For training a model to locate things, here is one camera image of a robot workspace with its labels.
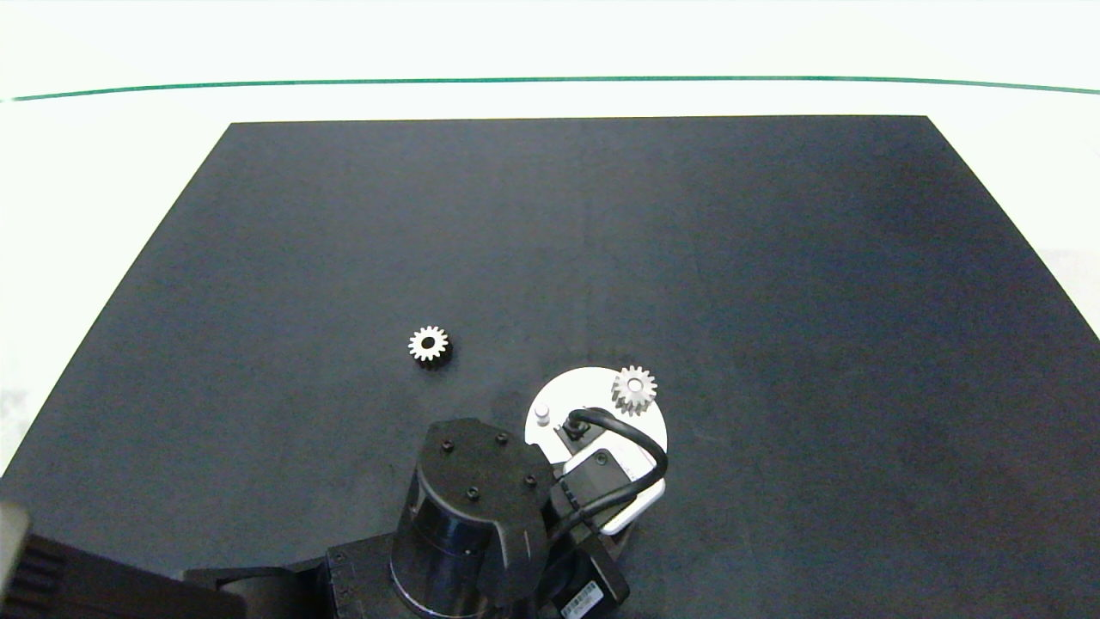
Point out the small steel planetary gear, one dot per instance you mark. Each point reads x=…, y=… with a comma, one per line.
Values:
x=438, y=343
x=624, y=389

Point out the round white carrier plate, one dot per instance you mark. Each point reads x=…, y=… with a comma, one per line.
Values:
x=574, y=391

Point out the dark grey mat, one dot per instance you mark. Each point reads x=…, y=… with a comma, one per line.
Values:
x=773, y=284

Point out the black ribbed robot housing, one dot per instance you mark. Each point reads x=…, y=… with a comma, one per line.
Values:
x=77, y=580

